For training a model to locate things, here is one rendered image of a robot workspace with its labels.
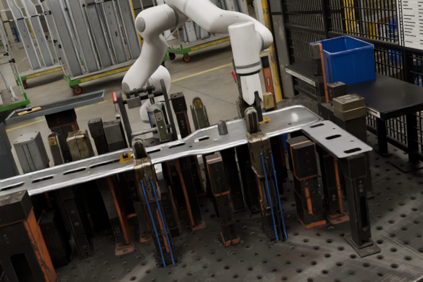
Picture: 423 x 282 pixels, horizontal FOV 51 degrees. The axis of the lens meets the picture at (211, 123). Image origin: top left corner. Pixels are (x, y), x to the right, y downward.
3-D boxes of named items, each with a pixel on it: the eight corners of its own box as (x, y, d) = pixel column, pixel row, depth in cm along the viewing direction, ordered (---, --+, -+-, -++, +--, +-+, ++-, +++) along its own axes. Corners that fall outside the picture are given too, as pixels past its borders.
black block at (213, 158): (223, 252, 139) (204, 168, 130) (216, 234, 150) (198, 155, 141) (247, 245, 140) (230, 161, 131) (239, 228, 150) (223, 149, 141)
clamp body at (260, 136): (266, 247, 137) (247, 144, 126) (255, 228, 148) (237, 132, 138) (294, 240, 138) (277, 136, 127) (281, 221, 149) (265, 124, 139)
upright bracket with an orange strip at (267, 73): (281, 179, 178) (260, 56, 163) (279, 177, 179) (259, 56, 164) (287, 177, 178) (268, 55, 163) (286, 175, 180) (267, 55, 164)
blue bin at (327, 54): (334, 88, 166) (330, 53, 162) (312, 72, 195) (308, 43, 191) (377, 78, 166) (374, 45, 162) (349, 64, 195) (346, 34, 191)
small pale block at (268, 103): (278, 184, 174) (263, 95, 163) (276, 180, 177) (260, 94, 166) (286, 182, 174) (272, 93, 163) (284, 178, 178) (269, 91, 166)
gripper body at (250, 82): (234, 68, 152) (240, 100, 156) (241, 73, 143) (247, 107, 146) (255, 64, 153) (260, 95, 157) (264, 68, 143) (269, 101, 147)
